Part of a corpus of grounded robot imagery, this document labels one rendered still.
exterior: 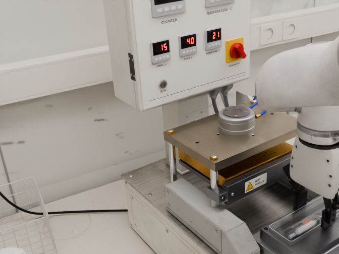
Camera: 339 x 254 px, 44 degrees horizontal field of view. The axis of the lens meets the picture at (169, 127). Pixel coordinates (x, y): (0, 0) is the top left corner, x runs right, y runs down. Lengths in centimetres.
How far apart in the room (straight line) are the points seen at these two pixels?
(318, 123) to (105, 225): 75
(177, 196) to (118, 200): 47
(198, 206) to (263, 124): 24
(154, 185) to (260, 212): 28
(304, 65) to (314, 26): 110
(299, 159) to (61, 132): 79
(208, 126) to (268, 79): 34
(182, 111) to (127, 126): 41
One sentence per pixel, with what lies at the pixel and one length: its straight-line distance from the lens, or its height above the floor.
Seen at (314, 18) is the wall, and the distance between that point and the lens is 168.
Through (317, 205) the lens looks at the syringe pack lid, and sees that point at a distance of 88.
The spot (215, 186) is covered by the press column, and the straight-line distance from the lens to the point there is 83.
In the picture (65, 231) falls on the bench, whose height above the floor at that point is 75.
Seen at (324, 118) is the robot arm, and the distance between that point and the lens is 71.
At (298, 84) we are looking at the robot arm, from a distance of 59.
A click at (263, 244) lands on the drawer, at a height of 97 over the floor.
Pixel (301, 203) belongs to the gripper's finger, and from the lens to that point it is 87.
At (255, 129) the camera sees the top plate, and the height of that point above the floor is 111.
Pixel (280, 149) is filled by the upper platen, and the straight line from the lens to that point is 95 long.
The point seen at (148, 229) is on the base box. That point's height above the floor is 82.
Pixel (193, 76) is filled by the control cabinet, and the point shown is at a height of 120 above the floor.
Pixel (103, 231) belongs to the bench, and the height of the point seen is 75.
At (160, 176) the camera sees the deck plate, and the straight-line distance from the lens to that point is 110.
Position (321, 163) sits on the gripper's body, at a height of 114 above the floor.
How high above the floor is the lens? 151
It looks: 25 degrees down
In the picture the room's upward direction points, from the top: 4 degrees counter-clockwise
